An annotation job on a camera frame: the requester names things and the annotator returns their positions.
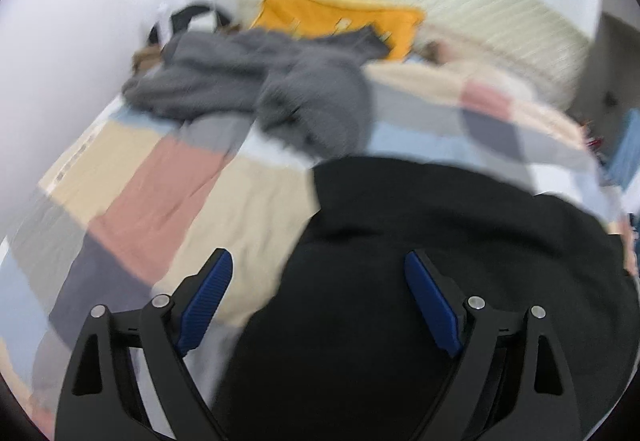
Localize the black puffer jacket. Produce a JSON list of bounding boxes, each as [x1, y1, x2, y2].
[[213, 157, 639, 440]]

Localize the pastel patchwork duvet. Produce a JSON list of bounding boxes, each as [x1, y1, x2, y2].
[[1, 60, 630, 439]]

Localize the light blue towel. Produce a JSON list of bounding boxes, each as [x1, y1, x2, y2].
[[608, 109, 640, 217]]

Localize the grey wardrobe shelf unit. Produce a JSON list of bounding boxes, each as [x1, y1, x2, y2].
[[570, 12, 639, 140]]

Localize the pink beige pillow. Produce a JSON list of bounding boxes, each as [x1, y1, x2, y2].
[[424, 38, 542, 87]]

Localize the wooden nightstand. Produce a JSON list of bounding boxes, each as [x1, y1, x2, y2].
[[130, 20, 241, 72]]

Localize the grey fleece garment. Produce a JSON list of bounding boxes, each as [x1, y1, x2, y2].
[[122, 26, 390, 158]]

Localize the cream quilted headboard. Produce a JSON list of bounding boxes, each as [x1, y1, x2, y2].
[[234, 0, 594, 112]]

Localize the black bag on nightstand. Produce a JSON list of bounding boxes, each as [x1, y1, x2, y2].
[[168, 4, 232, 38]]

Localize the yellow cushion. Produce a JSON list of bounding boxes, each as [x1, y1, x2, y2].
[[250, 0, 425, 61]]

